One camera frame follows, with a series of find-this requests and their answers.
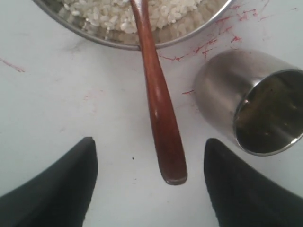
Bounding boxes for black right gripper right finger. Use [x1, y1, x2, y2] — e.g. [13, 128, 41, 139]
[204, 138, 303, 227]

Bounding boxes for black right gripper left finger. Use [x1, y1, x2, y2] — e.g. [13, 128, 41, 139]
[0, 137, 98, 227]

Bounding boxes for brown wooden spoon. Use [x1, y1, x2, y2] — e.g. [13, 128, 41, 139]
[130, 0, 187, 185]

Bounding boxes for small steel cup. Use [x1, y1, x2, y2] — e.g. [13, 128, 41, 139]
[194, 49, 303, 156]

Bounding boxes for steel bowl of rice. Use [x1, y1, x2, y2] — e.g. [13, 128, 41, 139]
[34, 0, 233, 51]

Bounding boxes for white rice grains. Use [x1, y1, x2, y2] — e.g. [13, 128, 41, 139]
[62, 0, 201, 34]

